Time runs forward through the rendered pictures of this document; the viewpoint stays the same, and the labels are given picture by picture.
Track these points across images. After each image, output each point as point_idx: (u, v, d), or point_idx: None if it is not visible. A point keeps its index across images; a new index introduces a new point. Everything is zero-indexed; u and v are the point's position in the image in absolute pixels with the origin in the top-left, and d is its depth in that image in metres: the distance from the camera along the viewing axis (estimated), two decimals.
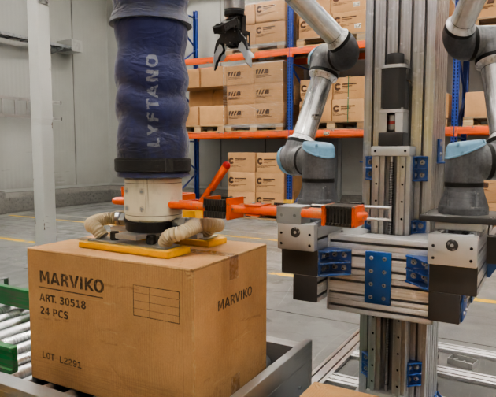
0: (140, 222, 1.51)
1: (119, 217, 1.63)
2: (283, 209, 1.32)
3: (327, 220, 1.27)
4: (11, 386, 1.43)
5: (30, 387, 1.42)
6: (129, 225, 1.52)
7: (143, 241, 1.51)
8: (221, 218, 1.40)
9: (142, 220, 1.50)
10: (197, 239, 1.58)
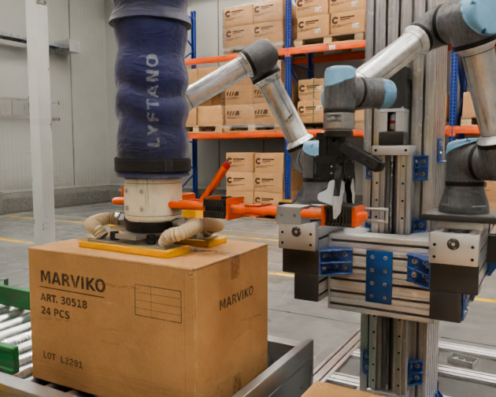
0: (140, 222, 1.51)
1: (119, 217, 1.63)
2: (283, 209, 1.32)
3: (327, 220, 1.27)
4: (12, 386, 1.43)
5: (32, 387, 1.42)
6: (129, 225, 1.52)
7: (143, 241, 1.51)
8: (221, 218, 1.40)
9: (142, 220, 1.50)
10: (197, 239, 1.58)
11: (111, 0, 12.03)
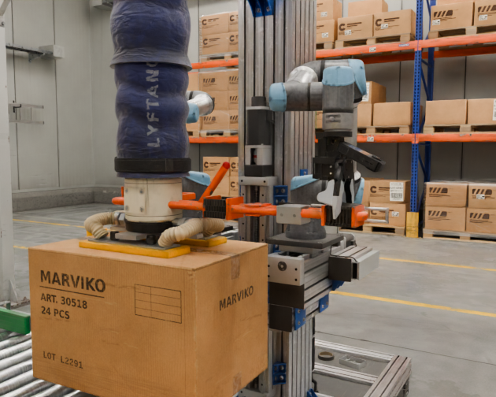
0: (140, 222, 1.51)
1: (119, 217, 1.63)
2: (283, 209, 1.32)
3: (327, 220, 1.27)
4: None
5: None
6: (129, 225, 1.52)
7: (143, 241, 1.51)
8: (221, 218, 1.40)
9: (142, 220, 1.50)
10: (197, 239, 1.58)
11: (95, 5, 12.30)
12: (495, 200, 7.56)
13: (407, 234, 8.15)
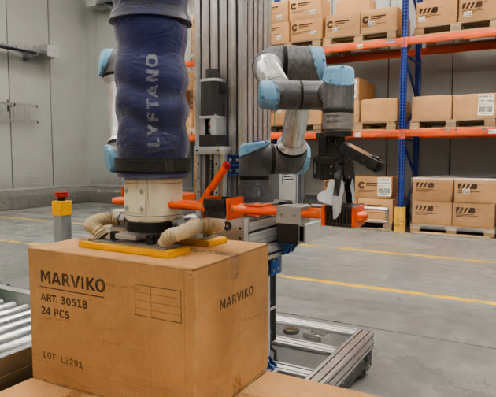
0: (140, 222, 1.51)
1: (119, 217, 1.63)
2: (283, 209, 1.32)
3: (327, 220, 1.27)
4: None
5: None
6: (129, 225, 1.52)
7: (143, 241, 1.51)
8: (221, 218, 1.40)
9: (142, 220, 1.50)
10: (197, 239, 1.58)
11: (89, 6, 12.42)
12: (480, 194, 7.63)
13: (394, 228, 8.22)
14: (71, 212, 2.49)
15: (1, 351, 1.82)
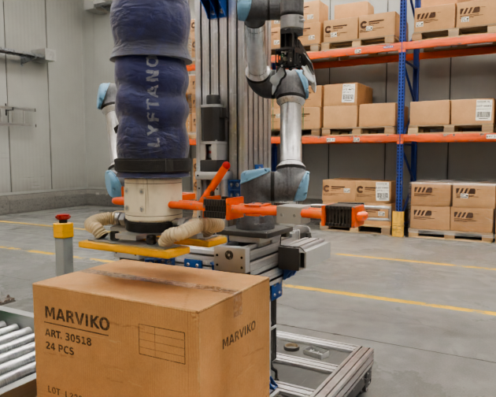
0: (140, 222, 1.51)
1: (119, 217, 1.63)
2: (283, 209, 1.32)
3: (327, 220, 1.27)
4: None
5: None
6: (129, 225, 1.52)
7: (143, 241, 1.51)
8: (221, 218, 1.40)
9: (142, 220, 1.50)
10: (197, 239, 1.58)
11: (86, 9, 12.41)
12: (479, 199, 7.66)
13: (393, 233, 8.24)
14: (72, 234, 2.51)
15: (5, 381, 1.83)
